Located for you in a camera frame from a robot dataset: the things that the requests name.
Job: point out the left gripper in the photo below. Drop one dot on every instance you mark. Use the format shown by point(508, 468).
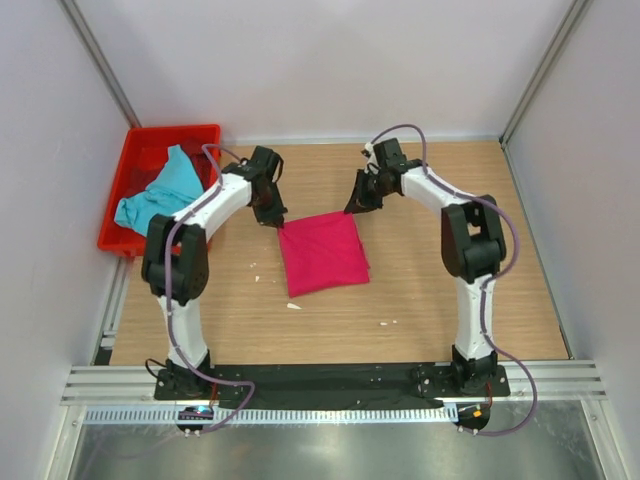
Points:
point(272, 218)

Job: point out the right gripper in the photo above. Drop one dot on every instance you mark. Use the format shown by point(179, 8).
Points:
point(361, 202)

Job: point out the pink t-shirt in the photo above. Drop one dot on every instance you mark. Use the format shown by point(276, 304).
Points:
point(322, 252)

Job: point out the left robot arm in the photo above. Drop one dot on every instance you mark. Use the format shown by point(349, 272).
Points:
point(175, 264)

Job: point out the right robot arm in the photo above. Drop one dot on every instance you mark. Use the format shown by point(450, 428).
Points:
point(472, 248)

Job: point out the turquoise t-shirt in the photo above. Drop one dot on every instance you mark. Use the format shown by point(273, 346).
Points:
point(176, 186)

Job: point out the red plastic bin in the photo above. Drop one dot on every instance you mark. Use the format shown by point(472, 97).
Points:
point(143, 155)

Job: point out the right round black connector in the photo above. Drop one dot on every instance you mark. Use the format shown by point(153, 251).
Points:
point(472, 418)

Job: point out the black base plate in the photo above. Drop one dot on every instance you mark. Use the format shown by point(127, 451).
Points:
point(337, 387)

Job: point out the left aluminium corner post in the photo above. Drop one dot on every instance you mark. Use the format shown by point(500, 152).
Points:
point(92, 47)

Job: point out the aluminium corner post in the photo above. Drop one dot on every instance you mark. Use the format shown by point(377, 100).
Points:
point(553, 52)
point(92, 47)

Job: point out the white slotted cable duct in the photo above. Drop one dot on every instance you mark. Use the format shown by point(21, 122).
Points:
point(167, 414)

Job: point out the aluminium front rail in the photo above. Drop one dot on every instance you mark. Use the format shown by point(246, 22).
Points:
point(546, 380)

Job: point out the right aluminium corner post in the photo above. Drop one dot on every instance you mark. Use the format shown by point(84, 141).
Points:
point(553, 52)

